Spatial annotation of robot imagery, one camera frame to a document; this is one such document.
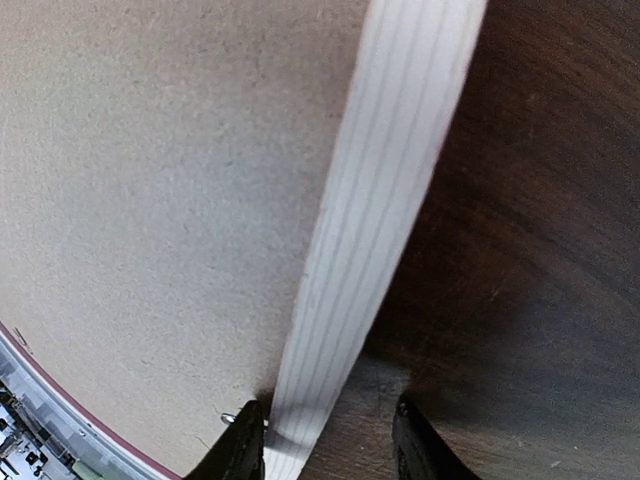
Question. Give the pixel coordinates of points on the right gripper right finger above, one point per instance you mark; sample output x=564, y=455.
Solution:
x=420, y=452

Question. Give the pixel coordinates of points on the metal turn clip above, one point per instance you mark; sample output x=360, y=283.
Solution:
x=228, y=418

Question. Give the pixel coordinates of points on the front aluminium rail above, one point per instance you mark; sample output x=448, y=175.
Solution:
x=43, y=438

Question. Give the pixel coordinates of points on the pink wooden picture frame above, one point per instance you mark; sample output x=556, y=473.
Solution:
x=329, y=411

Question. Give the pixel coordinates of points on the brown backing board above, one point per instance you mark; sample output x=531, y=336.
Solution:
x=162, y=164

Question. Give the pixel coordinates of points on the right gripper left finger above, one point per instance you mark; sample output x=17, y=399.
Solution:
x=239, y=452

